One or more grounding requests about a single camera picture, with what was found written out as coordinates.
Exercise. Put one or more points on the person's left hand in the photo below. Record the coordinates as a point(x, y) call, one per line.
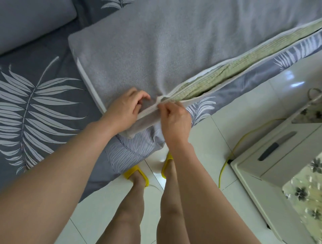
point(120, 110)

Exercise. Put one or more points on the person's right hand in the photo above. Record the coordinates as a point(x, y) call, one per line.
point(176, 125)

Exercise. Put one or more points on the person's right fingers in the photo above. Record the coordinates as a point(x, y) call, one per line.
point(169, 108)

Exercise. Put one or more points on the person's left fingers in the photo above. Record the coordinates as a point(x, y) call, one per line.
point(138, 100)

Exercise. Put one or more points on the grey leaf print pillowcase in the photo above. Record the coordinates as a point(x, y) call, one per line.
point(156, 45)

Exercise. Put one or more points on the person's left forearm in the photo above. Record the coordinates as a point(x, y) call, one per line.
point(57, 181)

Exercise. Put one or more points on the person's right forearm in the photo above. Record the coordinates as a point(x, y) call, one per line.
point(203, 196)

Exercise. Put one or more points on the yellow slipper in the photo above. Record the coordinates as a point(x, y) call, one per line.
point(134, 172)
point(166, 162)

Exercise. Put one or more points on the green woven inner pillow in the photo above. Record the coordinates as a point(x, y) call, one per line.
point(241, 62)

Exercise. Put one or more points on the grey leaf print bed sheet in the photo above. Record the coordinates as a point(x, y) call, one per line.
point(45, 105)

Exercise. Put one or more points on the person's right leg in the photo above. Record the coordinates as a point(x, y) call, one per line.
point(171, 213)

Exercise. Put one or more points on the person's leg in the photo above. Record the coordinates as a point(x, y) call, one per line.
point(171, 213)
point(128, 216)

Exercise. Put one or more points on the person's left leg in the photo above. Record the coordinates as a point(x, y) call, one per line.
point(128, 216)

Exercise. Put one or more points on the white bedside cabinet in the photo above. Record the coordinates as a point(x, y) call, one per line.
point(264, 196)

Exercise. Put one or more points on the plain grey pillow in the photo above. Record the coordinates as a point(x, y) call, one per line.
point(27, 22)

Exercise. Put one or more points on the floral table cover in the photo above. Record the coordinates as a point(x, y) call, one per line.
point(307, 196)

